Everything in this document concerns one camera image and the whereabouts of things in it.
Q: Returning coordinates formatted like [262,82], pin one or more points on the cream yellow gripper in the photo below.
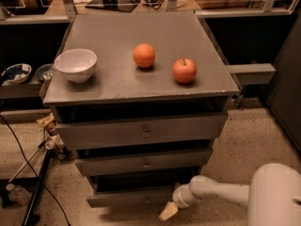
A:
[181,197]

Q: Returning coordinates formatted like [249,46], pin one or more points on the grey bottom drawer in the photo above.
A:
[137,188]

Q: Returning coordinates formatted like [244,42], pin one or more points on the grey drawer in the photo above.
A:
[115,133]
[137,188]
[143,162]

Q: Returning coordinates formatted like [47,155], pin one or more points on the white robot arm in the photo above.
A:
[273,197]

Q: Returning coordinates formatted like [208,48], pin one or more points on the grey middle drawer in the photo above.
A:
[143,162]

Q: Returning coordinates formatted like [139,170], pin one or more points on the grey top drawer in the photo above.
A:
[115,133]

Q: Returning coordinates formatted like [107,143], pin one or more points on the grey drawer cabinet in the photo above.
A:
[121,90]

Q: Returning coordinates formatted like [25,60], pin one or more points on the black tripod stand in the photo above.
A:
[30,218]

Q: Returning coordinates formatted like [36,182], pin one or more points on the red apple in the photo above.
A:
[184,70]

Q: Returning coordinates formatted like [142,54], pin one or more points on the crumpled snack wrapper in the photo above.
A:
[48,122]

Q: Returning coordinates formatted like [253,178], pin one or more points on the grey side shelf right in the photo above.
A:
[252,74]

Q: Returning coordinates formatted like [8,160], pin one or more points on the clear plastic bottle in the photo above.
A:
[18,194]

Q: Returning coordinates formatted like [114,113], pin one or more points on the orange fruit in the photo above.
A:
[144,55]

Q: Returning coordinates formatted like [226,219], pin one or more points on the dark small bowl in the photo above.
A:
[45,72]

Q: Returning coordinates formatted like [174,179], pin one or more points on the grey left shelf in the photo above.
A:
[28,89]

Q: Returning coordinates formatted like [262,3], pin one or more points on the blue white bowl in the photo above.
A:
[17,73]

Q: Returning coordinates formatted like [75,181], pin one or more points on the black monitor base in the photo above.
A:
[113,5]

